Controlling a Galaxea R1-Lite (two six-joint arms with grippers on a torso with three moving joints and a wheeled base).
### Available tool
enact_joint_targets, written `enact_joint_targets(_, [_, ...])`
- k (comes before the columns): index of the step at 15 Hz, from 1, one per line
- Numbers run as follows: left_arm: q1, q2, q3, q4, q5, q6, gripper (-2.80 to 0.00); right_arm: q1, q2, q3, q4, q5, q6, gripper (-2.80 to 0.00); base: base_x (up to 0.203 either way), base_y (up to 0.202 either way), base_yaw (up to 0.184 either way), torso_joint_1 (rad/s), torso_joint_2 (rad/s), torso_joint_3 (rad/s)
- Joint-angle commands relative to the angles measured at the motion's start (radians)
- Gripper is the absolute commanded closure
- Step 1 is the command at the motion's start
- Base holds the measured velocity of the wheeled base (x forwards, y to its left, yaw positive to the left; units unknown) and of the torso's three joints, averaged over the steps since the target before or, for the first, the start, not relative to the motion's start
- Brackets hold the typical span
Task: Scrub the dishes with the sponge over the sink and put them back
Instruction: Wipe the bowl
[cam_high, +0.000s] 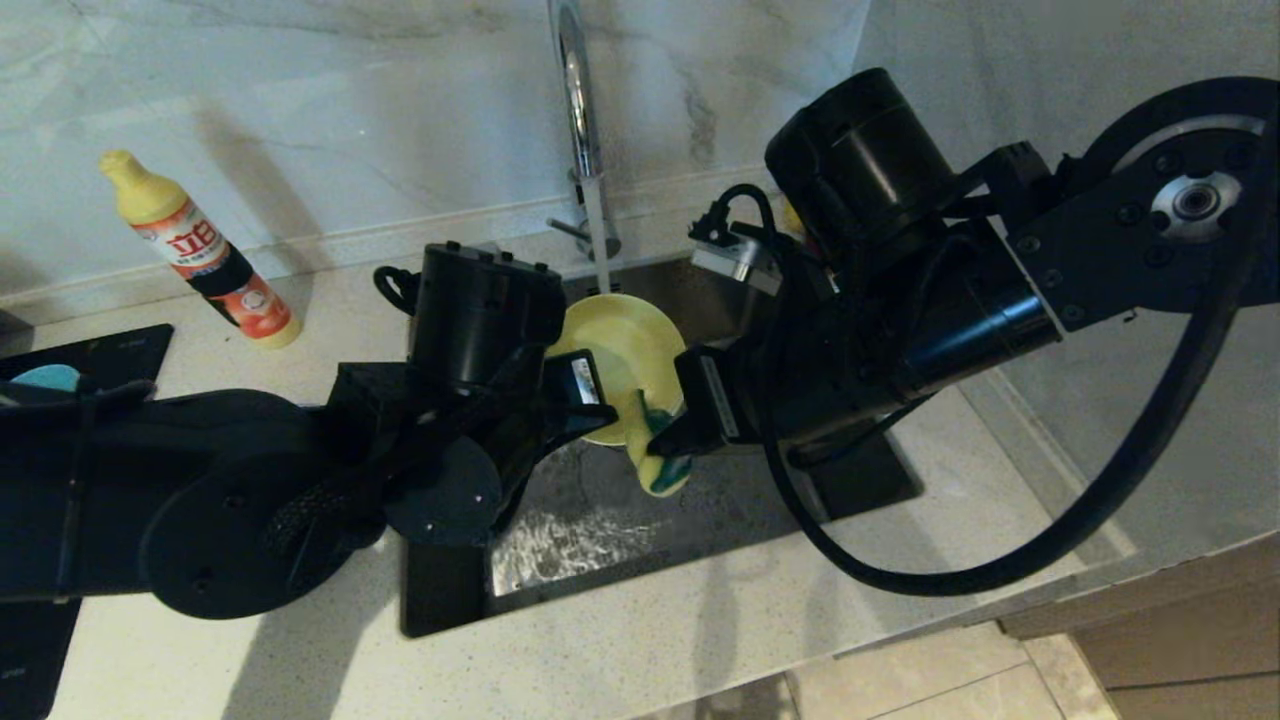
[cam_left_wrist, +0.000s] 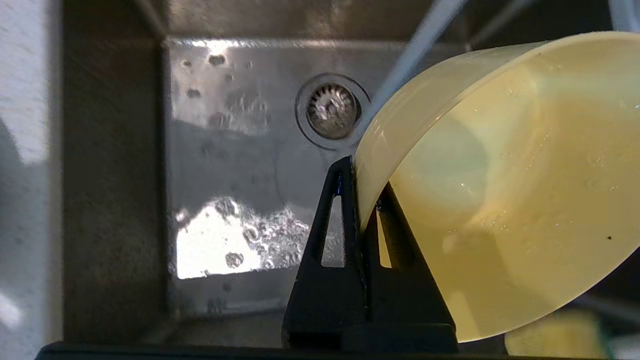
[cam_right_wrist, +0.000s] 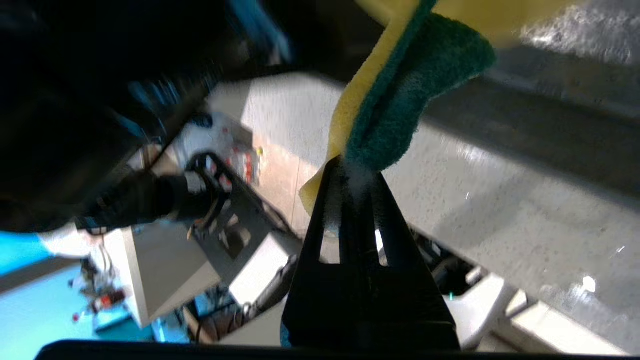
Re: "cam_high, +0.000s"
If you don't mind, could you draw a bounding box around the green and yellow sponge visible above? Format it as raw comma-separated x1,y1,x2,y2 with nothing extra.
627,390,693,498

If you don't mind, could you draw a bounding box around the yellow bowl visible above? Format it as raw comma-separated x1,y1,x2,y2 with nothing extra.
545,293,686,448

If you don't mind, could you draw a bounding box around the orange dish soap bottle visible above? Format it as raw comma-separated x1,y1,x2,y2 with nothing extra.
100,150,303,349

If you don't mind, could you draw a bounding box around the teal bowl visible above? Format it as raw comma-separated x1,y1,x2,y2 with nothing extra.
12,365,81,393

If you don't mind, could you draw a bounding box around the stainless steel sink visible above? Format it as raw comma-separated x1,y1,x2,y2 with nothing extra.
400,250,926,639

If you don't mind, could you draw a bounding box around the black right wrist motor cylinder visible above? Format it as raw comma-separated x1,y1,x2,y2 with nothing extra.
765,68,956,271

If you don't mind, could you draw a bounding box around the chrome kitchen faucet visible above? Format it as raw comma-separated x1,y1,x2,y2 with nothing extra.
546,0,623,293

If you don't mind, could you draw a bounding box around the wooden cabinet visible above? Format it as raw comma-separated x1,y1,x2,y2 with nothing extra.
997,530,1280,720

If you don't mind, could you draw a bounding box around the black induction cooktop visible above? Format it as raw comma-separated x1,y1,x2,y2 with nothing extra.
0,325,173,720

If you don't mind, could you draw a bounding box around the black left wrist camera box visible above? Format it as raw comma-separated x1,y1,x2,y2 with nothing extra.
408,242,567,393

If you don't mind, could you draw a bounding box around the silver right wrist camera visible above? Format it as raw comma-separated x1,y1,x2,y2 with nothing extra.
690,225,786,298

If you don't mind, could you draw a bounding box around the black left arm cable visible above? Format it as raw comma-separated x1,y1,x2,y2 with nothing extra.
373,265,419,317

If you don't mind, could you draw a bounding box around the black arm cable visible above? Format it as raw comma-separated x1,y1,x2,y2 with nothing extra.
700,100,1280,598
373,265,419,317

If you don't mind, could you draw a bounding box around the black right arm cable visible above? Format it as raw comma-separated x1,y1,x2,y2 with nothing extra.
700,100,1280,598

